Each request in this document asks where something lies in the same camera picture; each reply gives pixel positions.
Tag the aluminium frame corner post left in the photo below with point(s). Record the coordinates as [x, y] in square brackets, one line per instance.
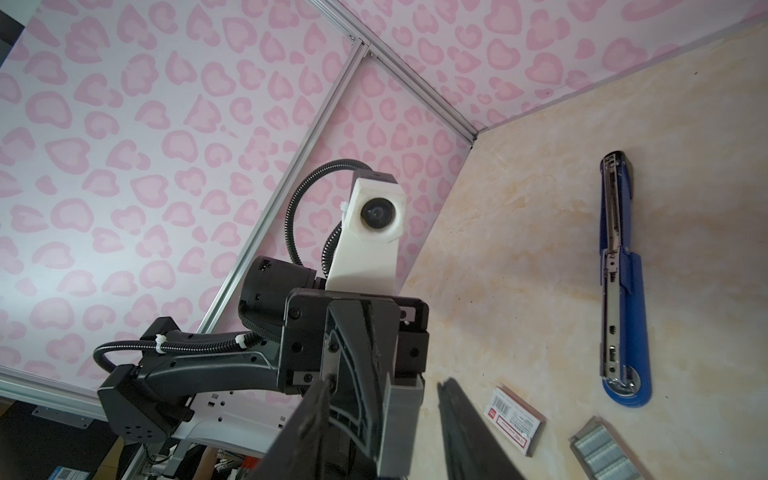
[347, 22]

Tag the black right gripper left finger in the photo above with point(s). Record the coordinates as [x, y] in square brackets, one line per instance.
[298, 451]

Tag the red white staple box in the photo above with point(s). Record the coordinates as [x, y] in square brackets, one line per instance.
[515, 418]

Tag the silver staple strip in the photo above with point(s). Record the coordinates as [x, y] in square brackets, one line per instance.
[402, 401]

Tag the grey staple box tray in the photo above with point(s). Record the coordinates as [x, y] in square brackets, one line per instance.
[602, 453]

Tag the aluminium diagonal frame bar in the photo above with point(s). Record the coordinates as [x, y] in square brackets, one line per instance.
[358, 52]

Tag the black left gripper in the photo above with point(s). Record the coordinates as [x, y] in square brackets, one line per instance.
[361, 334]

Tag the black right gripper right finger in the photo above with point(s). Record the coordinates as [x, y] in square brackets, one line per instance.
[471, 451]

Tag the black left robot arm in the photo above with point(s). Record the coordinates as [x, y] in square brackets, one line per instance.
[150, 379]

